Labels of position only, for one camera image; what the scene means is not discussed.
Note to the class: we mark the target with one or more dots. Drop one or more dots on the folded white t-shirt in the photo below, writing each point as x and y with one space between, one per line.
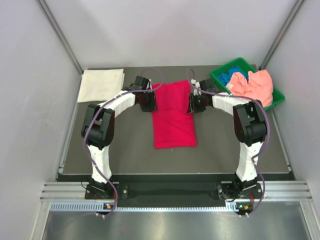
100 85

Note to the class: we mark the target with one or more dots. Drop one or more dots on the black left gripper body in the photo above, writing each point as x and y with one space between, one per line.
148 102

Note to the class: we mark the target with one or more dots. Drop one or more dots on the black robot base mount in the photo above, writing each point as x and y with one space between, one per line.
227 192

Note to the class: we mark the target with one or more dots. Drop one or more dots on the red t-shirt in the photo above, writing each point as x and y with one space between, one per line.
172 125

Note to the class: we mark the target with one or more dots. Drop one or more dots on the aluminium frame rail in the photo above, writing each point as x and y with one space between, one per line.
273 190

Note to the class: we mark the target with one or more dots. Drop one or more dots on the salmon pink t-shirt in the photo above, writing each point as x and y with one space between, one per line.
258 86

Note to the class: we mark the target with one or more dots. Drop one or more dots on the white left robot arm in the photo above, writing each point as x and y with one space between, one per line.
98 132

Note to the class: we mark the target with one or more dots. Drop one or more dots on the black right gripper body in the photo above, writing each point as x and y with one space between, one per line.
198 103

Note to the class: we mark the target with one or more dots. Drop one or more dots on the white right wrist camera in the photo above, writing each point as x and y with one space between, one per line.
196 85

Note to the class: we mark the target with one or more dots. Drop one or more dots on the blue t-shirt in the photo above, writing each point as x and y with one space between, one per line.
225 77

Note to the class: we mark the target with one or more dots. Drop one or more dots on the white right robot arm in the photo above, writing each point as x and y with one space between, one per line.
250 128

